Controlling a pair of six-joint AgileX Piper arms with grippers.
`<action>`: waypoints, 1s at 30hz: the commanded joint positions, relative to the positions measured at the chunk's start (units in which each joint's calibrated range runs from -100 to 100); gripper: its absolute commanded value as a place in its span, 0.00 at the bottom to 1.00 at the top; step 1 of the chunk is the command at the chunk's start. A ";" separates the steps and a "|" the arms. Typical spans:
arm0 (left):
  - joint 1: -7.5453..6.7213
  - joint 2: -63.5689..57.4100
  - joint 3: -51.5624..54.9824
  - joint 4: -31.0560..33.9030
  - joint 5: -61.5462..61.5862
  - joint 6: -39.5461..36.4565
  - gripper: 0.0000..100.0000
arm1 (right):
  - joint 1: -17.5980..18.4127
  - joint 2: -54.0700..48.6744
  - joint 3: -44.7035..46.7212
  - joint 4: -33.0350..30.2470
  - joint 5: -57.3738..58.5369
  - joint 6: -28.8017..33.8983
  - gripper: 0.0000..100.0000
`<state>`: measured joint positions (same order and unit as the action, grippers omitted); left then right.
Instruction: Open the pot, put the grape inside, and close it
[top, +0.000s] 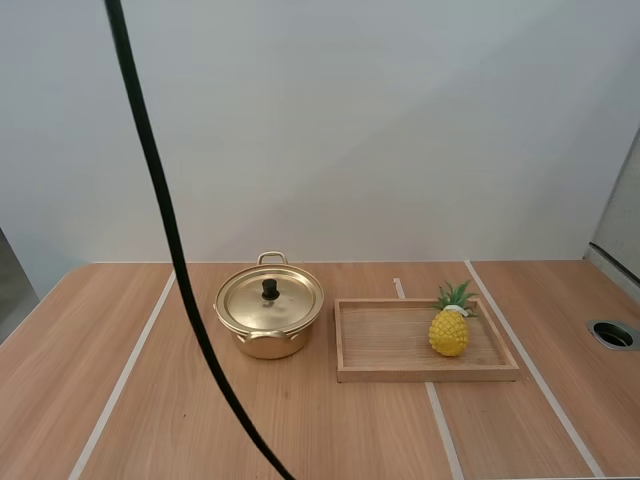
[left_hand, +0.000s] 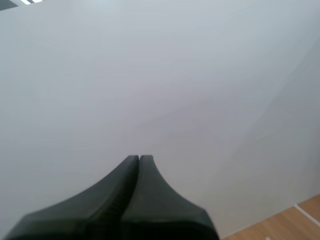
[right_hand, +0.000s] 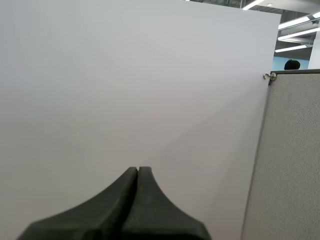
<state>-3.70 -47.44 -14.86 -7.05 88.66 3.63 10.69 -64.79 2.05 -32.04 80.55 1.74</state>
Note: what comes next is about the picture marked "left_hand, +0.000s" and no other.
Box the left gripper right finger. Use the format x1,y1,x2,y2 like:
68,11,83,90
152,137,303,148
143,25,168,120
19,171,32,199
119,154,220,240

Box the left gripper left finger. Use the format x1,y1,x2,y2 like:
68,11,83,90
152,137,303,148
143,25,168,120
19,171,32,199
4,155,140,240

